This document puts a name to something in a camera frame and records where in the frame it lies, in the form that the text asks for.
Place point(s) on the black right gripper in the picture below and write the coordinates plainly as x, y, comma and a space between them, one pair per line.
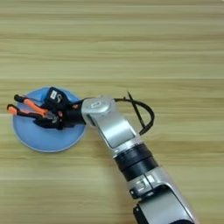
71, 115

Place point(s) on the orange and black pliers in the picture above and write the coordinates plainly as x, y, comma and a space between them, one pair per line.
32, 106

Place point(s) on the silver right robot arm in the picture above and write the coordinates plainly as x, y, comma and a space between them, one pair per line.
116, 128

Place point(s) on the round blue plate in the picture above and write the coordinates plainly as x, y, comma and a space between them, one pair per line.
43, 140

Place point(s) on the black box with white label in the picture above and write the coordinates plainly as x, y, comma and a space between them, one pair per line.
55, 96

